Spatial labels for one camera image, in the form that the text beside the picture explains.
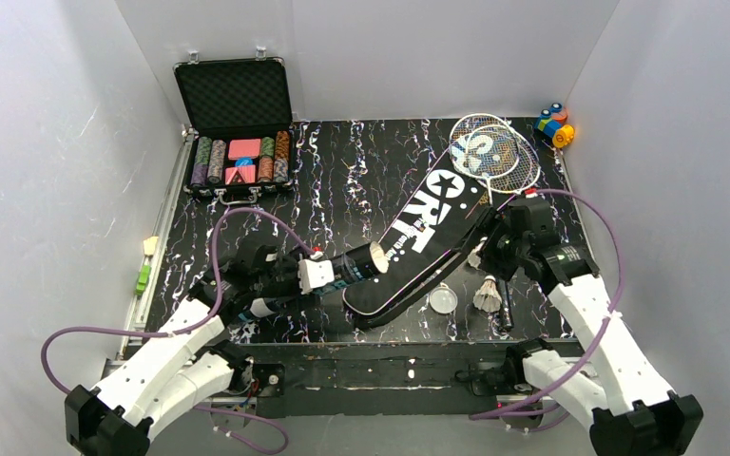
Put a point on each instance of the white badminton racket upper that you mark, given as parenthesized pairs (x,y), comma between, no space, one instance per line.
(488,149)

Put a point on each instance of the white tube lid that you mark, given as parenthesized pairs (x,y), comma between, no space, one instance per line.
(443,299)

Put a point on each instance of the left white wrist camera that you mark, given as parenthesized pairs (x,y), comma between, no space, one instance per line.
(314,275)

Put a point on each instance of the black shuttlecock tube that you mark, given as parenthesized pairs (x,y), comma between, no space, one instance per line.
(360,264)

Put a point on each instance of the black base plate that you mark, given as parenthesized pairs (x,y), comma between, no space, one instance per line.
(361,379)

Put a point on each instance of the green clip on rail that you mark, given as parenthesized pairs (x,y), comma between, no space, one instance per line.
(142,280)

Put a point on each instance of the white badminton racket lower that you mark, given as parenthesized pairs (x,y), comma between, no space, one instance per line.
(503,318)

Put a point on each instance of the white feather shuttlecock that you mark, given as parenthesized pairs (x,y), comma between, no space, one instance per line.
(487,298)
(474,258)

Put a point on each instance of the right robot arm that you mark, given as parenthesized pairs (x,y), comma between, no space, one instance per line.
(625,405)

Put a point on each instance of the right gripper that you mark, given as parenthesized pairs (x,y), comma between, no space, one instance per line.
(488,233)

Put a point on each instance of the white badminton racket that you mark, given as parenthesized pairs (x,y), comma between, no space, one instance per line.
(503,318)
(488,149)

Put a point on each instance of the black poker chip case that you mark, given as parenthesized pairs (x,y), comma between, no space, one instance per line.
(240,113)

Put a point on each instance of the beige clip on rail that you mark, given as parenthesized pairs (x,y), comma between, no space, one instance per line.
(150,246)

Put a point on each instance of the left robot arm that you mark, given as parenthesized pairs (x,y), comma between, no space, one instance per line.
(170,375)

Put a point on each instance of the aluminium rail frame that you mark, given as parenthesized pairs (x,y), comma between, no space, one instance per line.
(352,177)

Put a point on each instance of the colourful toy blocks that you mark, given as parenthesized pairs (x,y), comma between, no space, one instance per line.
(553,123)

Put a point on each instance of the black racket bag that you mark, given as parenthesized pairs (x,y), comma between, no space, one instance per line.
(423,244)

